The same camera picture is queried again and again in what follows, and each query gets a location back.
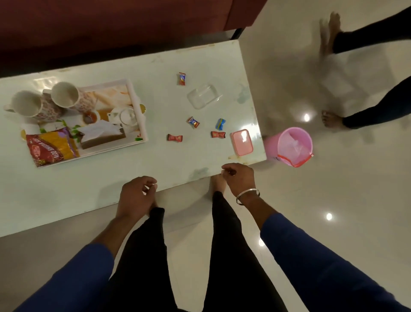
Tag person's right forearm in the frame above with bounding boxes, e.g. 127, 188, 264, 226
241, 192, 411, 312

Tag brown wooden napkin holder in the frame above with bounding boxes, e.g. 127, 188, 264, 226
79, 128, 127, 150

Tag pink container lid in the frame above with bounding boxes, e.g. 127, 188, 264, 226
229, 129, 255, 157

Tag person's left hand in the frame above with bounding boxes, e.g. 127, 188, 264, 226
116, 176, 158, 222

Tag clear red-sealed zip bag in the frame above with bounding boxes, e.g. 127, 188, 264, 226
277, 131, 315, 169

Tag pink plastic bin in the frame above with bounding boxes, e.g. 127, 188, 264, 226
263, 126, 314, 169

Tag red sofa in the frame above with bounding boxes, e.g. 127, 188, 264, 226
0, 0, 268, 78

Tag person's left leg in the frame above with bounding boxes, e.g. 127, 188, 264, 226
104, 201, 182, 312

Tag white paper napkins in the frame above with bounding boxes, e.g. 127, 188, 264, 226
76, 119, 125, 143

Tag person's left forearm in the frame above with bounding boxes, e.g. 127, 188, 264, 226
14, 212, 153, 312

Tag white leaf print tray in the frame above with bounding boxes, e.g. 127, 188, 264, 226
18, 78, 149, 168

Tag person's right leg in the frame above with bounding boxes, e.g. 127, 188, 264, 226
201, 173, 288, 312

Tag person's right hand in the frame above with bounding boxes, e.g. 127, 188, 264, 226
221, 163, 257, 198

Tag floral mug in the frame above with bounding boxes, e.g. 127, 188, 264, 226
3, 90, 64, 123
50, 81, 98, 114

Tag person's leg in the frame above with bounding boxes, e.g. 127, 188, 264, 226
341, 75, 411, 130
201, 173, 288, 312
104, 201, 182, 312
332, 6, 411, 54

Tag red yellow snack packet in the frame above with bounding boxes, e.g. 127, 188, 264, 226
25, 127, 80, 168

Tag silver bangle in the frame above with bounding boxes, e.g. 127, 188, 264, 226
235, 188, 261, 207

